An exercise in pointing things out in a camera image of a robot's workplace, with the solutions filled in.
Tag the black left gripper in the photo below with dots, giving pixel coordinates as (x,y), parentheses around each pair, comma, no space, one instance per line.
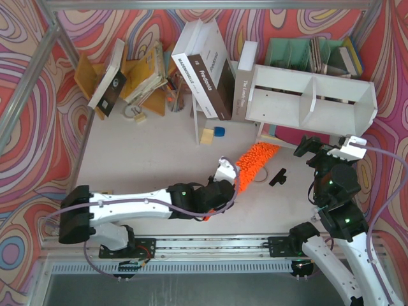
(227,190)

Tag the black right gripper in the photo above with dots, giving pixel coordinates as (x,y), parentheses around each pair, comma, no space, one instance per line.
(317,152)

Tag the orange microfiber duster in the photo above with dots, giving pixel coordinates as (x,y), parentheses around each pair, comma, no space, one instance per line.
(250,164)

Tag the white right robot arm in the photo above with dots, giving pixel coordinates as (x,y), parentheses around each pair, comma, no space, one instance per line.
(363,280)

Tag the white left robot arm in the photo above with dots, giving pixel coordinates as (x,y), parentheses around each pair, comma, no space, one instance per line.
(99,217)

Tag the white wooden bookshelf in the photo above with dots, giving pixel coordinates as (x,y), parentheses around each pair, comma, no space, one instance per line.
(311,102)

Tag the magenta folder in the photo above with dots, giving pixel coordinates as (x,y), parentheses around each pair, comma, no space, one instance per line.
(294,136)

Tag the black binder clip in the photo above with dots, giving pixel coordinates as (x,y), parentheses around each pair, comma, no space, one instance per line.
(280,178)

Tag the yellow sticky note pad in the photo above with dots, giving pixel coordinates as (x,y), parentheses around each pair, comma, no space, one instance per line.
(207,136)

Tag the blue small cube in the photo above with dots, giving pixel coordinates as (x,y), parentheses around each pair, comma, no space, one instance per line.
(219,131)

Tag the white glue tube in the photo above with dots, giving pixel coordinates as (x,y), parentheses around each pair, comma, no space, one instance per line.
(315,215)

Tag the teal file organizer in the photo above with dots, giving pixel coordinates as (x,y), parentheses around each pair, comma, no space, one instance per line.
(316,55)

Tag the clear pen cup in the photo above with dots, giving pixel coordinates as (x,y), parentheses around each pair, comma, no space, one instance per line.
(175,100)

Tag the grey upright book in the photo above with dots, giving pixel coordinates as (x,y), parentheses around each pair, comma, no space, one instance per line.
(243,79)

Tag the large white brown book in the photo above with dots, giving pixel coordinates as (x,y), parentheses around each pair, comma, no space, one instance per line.
(201,56)

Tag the white black leaning book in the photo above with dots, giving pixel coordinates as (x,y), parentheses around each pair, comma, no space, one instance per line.
(110,81)

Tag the wooden book stand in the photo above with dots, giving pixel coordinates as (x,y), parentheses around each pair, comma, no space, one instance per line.
(86,74)

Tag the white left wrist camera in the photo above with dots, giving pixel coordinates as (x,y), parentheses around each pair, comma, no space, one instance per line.
(226,170)

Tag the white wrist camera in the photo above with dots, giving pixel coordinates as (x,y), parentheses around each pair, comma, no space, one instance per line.
(226,170)
(349,151)

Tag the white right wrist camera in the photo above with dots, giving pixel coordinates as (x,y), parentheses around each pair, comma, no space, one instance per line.
(349,151)

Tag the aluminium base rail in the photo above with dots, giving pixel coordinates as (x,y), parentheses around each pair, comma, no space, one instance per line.
(218,246)

